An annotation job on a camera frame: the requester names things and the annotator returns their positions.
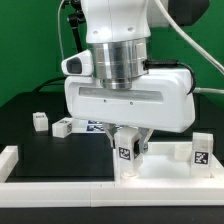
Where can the white fiducial tag sheet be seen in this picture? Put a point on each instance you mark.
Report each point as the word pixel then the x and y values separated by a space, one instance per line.
pixel 87 126

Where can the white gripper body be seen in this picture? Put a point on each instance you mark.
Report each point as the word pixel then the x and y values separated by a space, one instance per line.
pixel 161 99

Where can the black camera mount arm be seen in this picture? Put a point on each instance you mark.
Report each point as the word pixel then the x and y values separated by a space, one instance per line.
pixel 74 23

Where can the white U-shaped obstacle fence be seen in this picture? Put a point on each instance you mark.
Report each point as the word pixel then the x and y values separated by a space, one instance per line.
pixel 154 192

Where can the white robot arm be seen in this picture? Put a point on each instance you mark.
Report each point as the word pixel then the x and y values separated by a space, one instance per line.
pixel 114 81

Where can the white square table top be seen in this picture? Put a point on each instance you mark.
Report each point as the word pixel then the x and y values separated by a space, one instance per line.
pixel 168 160

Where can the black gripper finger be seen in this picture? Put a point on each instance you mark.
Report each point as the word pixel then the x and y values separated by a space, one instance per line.
pixel 145 136
pixel 110 131

